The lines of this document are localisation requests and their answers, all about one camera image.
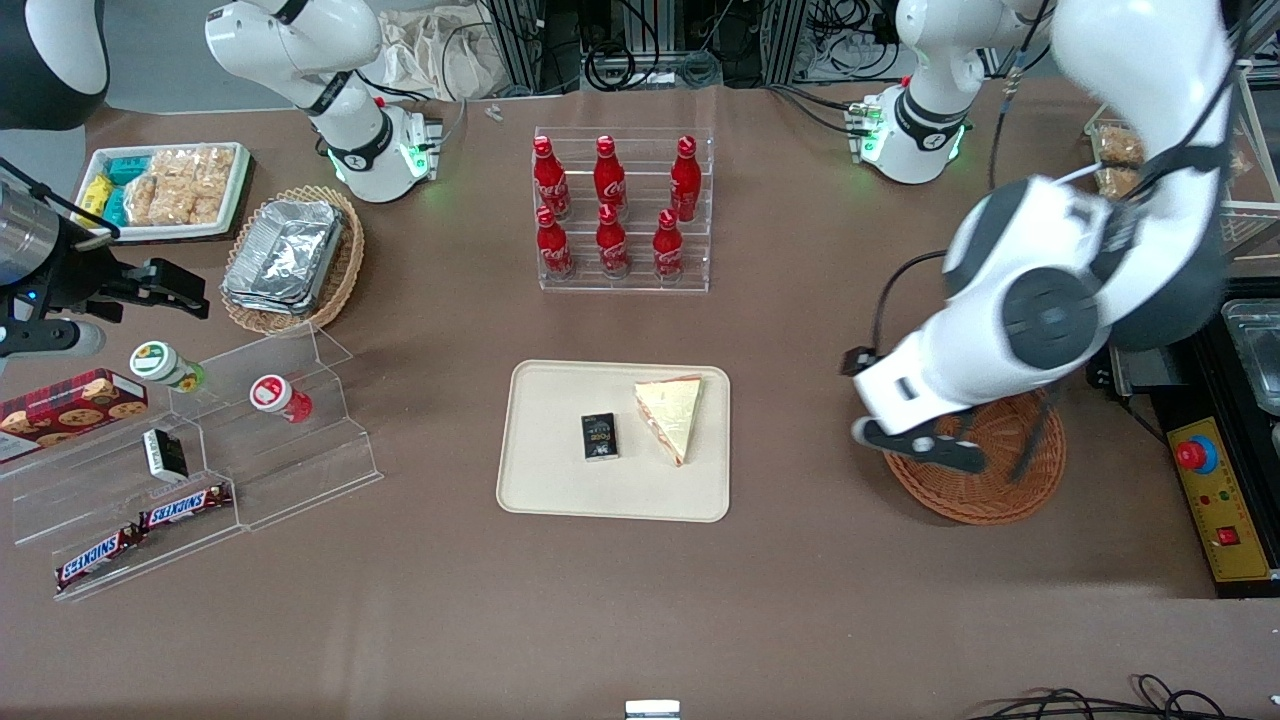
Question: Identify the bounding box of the clear acrylic stepped stand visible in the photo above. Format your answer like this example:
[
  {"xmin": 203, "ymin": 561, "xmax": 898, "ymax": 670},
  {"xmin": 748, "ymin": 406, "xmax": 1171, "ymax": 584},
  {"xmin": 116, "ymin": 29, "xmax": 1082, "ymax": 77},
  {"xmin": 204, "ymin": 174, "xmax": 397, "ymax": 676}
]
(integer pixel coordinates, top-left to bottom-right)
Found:
[{"xmin": 0, "ymin": 321, "xmax": 385, "ymax": 602}]

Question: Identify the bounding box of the aluminium frame post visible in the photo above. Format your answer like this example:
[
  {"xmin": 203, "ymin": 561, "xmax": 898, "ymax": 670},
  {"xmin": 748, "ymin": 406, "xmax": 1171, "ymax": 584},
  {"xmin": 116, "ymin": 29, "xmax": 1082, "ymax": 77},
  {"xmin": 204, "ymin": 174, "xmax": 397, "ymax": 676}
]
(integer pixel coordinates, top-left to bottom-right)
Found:
[
  {"xmin": 487, "ymin": 0, "xmax": 547, "ymax": 97},
  {"xmin": 764, "ymin": 0, "xmax": 812, "ymax": 87}
]

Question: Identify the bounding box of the clear plastic container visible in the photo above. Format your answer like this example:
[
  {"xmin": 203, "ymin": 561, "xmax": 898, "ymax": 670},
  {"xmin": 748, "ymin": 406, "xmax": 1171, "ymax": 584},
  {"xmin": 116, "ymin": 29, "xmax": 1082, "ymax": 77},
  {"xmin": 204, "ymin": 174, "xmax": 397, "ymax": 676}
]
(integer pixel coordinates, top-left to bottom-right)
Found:
[{"xmin": 1221, "ymin": 297, "xmax": 1280, "ymax": 417}]

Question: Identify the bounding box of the red cookie box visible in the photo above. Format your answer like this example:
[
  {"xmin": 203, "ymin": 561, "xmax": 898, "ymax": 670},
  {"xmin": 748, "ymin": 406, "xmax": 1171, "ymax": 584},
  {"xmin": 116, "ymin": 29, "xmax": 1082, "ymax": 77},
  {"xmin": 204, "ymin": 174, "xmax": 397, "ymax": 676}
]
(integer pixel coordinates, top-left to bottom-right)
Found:
[{"xmin": 0, "ymin": 368, "xmax": 150, "ymax": 464}]

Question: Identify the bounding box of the red lid drink cup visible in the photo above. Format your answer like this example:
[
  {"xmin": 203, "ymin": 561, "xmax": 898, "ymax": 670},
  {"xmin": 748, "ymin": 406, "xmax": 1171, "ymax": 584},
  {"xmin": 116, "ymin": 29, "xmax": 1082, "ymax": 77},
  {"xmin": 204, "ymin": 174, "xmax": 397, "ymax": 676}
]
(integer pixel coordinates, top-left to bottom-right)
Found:
[{"xmin": 249, "ymin": 373, "xmax": 315, "ymax": 425}]

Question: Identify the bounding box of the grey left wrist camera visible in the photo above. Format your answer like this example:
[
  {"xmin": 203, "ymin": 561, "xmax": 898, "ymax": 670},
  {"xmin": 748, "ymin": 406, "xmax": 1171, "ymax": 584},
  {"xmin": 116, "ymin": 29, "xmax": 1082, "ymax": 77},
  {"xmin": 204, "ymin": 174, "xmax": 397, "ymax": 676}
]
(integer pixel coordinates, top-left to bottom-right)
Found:
[{"xmin": 851, "ymin": 417, "xmax": 988, "ymax": 475}]

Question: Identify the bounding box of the beige cloth bag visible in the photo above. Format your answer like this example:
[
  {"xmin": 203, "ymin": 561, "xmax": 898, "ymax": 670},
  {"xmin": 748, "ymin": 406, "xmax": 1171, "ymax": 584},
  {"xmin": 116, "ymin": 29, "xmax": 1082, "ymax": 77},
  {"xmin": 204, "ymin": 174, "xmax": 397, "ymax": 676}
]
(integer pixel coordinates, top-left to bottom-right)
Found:
[{"xmin": 371, "ymin": 7, "xmax": 514, "ymax": 102}]

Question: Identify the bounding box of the black floor cable bundle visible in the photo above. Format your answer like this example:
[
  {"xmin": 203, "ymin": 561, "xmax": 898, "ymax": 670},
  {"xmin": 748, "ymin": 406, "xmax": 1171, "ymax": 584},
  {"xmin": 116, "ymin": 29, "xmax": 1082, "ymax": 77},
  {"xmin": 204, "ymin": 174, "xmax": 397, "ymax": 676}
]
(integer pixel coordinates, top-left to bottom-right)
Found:
[{"xmin": 964, "ymin": 674, "xmax": 1280, "ymax": 720}]

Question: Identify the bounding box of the green lid drink cup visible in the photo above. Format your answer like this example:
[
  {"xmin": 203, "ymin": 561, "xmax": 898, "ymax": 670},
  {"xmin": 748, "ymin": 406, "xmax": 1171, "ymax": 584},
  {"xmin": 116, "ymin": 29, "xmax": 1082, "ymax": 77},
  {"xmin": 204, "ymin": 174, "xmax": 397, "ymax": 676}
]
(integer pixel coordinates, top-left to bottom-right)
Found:
[{"xmin": 129, "ymin": 340, "xmax": 209, "ymax": 394}]

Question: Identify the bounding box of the black equipment box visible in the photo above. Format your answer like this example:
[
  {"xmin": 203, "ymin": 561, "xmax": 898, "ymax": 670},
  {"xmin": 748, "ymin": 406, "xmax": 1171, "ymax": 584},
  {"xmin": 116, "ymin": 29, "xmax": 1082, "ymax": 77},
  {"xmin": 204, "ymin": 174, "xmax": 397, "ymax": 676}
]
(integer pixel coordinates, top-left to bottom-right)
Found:
[{"xmin": 1086, "ymin": 344, "xmax": 1187, "ymax": 402}]

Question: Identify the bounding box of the beige plastic tray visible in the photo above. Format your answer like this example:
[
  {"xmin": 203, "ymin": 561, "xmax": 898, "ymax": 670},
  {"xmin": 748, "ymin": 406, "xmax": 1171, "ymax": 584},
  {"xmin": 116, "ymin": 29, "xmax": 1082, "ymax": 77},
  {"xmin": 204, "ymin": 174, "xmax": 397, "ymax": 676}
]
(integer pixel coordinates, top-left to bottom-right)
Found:
[{"xmin": 496, "ymin": 359, "xmax": 732, "ymax": 524}]

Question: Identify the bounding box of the yellow emergency stop box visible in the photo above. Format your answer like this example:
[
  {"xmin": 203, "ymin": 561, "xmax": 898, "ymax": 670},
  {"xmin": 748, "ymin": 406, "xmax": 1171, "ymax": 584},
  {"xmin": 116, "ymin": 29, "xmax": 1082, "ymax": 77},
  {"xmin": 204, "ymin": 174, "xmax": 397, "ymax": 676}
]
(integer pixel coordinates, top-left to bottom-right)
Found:
[{"xmin": 1164, "ymin": 414, "xmax": 1280, "ymax": 600}]

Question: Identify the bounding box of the red cola bottle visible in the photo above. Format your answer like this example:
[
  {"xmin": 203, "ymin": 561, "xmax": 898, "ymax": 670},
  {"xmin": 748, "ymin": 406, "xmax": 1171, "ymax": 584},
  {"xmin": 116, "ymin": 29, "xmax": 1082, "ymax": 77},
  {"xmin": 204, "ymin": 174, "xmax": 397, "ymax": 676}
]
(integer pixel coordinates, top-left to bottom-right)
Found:
[
  {"xmin": 535, "ymin": 205, "xmax": 576, "ymax": 282},
  {"xmin": 669, "ymin": 135, "xmax": 703, "ymax": 224},
  {"xmin": 652, "ymin": 208, "xmax": 686, "ymax": 283},
  {"xmin": 593, "ymin": 134, "xmax": 629, "ymax": 217},
  {"xmin": 531, "ymin": 135, "xmax": 572, "ymax": 222},
  {"xmin": 595, "ymin": 203, "xmax": 631, "ymax": 280}
]

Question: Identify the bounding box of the white wire basket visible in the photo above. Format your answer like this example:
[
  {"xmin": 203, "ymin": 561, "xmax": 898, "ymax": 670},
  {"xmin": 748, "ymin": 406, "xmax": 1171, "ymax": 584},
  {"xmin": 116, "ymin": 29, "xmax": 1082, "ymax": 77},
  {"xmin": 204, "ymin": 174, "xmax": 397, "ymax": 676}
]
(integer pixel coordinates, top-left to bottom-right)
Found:
[{"xmin": 1084, "ymin": 57, "xmax": 1280, "ymax": 270}]

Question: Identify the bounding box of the aluminium foil container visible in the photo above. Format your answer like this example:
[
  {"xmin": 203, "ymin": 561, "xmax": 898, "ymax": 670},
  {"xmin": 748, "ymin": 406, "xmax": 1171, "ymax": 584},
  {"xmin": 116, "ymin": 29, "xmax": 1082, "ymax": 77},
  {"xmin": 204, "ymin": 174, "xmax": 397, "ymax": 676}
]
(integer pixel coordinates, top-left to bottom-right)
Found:
[{"xmin": 221, "ymin": 199, "xmax": 347, "ymax": 317}]

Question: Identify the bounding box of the round brown wicker basket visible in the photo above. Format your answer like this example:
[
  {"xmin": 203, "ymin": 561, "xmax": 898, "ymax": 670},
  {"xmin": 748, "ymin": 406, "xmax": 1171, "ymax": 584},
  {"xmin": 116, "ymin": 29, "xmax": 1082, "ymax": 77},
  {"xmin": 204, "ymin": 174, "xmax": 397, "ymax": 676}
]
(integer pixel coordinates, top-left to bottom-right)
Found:
[{"xmin": 882, "ymin": 387, "xmax": 1068, "ymax": 526}]

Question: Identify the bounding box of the small black white box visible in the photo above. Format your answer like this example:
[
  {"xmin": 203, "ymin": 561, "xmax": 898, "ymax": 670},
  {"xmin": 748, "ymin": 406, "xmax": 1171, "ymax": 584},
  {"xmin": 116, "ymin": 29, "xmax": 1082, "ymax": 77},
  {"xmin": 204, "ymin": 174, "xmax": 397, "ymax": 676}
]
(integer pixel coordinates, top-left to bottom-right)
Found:
[{"xmin": 141, "ymin": 427, "xmax": 190, "ymax": 484}]

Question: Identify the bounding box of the snickers chocolate bar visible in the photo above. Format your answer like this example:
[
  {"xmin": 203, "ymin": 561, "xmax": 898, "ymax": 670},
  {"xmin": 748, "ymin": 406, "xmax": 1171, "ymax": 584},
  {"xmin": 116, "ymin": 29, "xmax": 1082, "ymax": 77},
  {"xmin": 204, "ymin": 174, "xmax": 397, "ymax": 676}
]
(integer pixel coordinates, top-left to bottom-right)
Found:
[
  {"xmin": 137, "ymin": 483, "xmax": 234, "ymax": 532},
  {"xmin": 54, "ymin": 526, "xmax": 145, "ymax": 590}
]

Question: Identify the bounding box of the small black card box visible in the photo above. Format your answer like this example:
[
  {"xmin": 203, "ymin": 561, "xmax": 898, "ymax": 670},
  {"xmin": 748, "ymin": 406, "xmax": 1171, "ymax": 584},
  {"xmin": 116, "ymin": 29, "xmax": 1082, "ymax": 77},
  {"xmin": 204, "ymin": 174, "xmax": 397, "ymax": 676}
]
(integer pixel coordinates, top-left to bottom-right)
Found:
[{"xmin": 580, "ymin": 412, "xmax": 621, "ymax": 463}]

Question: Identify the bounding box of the clear acrylic bottle rack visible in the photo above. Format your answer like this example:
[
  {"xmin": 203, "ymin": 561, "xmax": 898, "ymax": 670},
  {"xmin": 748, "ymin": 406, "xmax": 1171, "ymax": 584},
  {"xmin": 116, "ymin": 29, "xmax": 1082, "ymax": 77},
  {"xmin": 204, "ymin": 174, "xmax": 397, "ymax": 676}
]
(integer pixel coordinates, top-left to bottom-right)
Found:
[{"xmin": 532, "ymin": 126, "xmax": 716, "ymax": 295}]

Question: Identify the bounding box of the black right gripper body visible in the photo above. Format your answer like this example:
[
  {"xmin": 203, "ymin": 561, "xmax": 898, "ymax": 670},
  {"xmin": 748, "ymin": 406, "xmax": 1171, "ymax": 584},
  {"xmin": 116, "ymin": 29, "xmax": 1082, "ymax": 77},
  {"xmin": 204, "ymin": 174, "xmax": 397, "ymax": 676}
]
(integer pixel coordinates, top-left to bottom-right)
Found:
[{"xmin": 0, "ymin": 225, "xmax": 129, "ymax": 324}]

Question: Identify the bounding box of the clear rice cracker pack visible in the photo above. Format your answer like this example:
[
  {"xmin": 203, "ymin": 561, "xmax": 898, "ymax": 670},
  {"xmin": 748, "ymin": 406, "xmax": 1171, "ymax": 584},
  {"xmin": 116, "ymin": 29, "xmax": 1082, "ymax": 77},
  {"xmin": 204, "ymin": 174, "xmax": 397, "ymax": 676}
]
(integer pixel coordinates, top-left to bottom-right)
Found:
[
  {"xmin": 125, "ymin": 174, "xmax": 183, "ymax": 228},
  {"xmin": 150, "ymin": 147, "xmax": 237, "ymax": 187},
  {"xmin": 180, "ymin": 180, "xmax": 229, "ymax": 227}
]

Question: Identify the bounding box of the triangle sandwich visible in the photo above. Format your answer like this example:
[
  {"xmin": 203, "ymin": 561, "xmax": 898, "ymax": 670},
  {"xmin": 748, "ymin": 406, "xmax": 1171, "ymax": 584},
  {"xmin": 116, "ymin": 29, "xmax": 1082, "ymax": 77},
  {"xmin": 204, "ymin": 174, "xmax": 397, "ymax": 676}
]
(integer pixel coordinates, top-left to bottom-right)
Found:
[{"xmin": 633, "ymin": 374, "xmax": 705, "ymax": 469}]

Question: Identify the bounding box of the oval tan wicker basket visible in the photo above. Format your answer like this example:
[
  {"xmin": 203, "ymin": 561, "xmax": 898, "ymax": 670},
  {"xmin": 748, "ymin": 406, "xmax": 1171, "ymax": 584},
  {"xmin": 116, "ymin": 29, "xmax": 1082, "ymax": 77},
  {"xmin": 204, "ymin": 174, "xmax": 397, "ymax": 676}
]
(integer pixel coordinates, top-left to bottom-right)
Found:
[{"xmin": 219, "ymin": 184, "xmax": 366, "ymax": 338}]

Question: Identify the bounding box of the white rectangular snack tray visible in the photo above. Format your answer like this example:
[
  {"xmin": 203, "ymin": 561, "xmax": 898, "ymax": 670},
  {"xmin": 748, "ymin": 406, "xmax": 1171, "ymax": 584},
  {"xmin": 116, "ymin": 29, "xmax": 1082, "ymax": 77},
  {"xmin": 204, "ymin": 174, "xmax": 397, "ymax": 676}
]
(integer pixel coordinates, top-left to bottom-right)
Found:
[{"xmin": 74, "ymin": 141, "xmax": 253, "ymax": 244}]

